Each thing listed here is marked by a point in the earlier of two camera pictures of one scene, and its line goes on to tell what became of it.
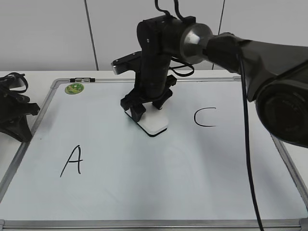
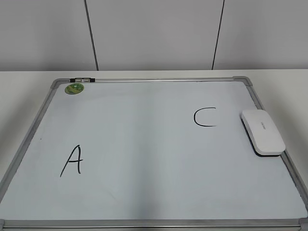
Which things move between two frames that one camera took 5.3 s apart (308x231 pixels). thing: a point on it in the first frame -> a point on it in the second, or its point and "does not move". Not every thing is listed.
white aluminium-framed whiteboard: [89, 167] does not move
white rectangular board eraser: [154, 121] -> [265, 138]
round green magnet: [74, 88] does not move
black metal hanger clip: [83, 80] does not move
